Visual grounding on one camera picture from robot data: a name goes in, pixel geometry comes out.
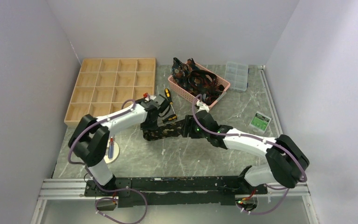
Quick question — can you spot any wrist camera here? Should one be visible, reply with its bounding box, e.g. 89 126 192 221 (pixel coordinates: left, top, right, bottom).
143 93 156 101
195 100 210 113

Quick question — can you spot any wooden compartment tray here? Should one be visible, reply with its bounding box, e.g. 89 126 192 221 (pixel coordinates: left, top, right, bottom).
64 58 157 127

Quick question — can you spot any black gold patterned tie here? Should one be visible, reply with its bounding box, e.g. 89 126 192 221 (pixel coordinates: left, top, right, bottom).
142 119 185 141

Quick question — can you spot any upper black yellow screwdriver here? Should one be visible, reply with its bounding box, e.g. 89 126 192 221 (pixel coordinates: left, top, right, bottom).
164 88 176 114

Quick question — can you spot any clear plastic organizer box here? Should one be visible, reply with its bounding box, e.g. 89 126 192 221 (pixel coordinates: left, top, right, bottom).
224 62 249 91

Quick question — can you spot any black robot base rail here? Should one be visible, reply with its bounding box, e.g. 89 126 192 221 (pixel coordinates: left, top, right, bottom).
85 175 268 208

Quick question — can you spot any white tape roll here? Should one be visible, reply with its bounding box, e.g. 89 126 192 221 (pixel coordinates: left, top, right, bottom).
103 144 120 164

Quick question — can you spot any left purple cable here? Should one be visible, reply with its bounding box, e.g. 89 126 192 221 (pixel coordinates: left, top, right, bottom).
67 98 149 224

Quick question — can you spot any lower black yellow screwdriver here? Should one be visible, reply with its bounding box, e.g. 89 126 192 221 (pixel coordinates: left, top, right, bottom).
162 114 177 124

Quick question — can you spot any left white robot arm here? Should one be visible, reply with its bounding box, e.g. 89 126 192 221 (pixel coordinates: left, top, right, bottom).
68 95 169 196

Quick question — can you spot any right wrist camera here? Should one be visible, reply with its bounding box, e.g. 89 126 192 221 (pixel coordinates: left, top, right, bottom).
195 100 210 113

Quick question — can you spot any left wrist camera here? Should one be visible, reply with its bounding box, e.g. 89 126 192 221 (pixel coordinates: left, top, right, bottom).
143 93 156 101

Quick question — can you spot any black yellow screwdriver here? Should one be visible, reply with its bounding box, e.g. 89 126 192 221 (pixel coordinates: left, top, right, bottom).
162 114 177 124
164 88 176 114

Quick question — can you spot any green screw bit box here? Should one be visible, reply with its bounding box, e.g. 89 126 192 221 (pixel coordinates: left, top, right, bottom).
249 111 272 133

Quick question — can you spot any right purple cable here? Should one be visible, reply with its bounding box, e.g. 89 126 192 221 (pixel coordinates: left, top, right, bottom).
192 94 308 216

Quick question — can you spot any purple cable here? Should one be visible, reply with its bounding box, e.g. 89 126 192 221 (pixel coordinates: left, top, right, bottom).
67 98 149 224
192 94 308 216

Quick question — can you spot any blue red small screwdriver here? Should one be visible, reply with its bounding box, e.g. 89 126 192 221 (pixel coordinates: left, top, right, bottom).
108 137 114 160

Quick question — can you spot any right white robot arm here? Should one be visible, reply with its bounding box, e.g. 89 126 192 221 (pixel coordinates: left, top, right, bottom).
182 111 310 194

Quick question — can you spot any pile of patterned ties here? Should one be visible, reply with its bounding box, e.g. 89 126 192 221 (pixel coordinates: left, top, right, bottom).
171 57 225 105

